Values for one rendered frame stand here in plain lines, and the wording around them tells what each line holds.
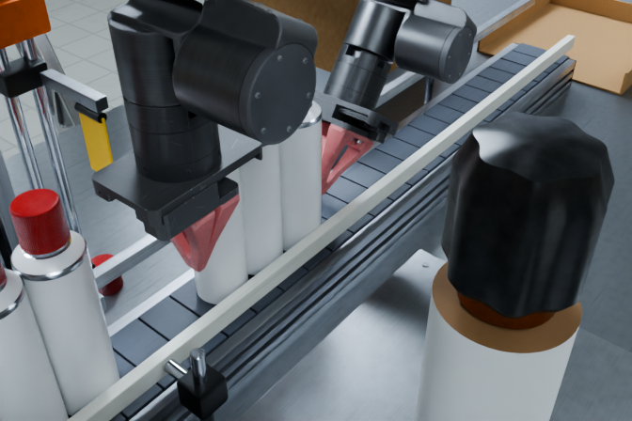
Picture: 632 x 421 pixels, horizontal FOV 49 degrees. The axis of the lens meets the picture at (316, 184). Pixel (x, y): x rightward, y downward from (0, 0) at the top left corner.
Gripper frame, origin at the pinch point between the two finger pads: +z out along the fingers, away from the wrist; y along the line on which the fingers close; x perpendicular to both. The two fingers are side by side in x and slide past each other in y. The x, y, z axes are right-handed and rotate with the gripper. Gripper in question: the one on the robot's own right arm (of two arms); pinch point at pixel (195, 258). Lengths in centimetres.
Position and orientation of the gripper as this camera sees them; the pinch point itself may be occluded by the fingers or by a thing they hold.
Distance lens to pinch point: 54.0
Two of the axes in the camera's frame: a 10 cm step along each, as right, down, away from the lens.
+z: 0.1, 8.1, 5.9
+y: 6.2, -4.7, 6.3
